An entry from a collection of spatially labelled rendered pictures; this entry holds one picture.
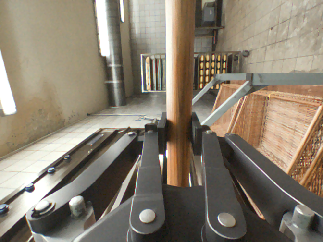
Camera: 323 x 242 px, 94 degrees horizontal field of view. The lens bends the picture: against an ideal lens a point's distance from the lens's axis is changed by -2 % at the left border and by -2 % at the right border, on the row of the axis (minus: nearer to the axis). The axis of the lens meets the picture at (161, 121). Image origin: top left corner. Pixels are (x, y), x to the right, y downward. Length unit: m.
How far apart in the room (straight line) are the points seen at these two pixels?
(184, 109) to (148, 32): 5.22
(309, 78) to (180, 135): 0.57
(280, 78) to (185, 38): 0.50
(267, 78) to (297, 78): 0.10
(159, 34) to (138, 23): 0.72
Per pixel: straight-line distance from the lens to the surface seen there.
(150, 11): 5.52
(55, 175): 1.28
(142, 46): 5.33
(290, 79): 0.66
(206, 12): 4.78
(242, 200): 0.95
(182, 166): 0.20
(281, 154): 1.13
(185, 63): 0.17
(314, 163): 0.68
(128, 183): 0.75
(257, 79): 0.61
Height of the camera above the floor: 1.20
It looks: 5 degrees up
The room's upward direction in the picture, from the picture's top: 90 degrees counter-clockwise
